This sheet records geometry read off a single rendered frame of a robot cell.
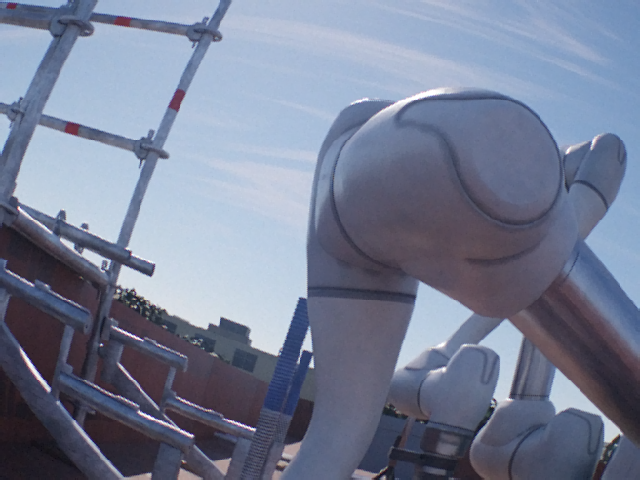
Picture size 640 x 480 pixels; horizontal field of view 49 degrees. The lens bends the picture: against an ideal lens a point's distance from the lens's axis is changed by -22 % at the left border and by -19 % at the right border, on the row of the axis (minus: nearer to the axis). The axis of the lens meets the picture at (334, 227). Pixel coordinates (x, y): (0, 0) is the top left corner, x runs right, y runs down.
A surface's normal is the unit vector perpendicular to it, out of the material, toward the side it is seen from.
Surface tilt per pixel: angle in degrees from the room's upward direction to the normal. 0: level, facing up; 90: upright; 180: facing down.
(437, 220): 141
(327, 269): 107
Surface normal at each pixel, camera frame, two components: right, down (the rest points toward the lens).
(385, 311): 0.41, 0.11
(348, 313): -0.24, 0.04
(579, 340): -0.15, 0.44
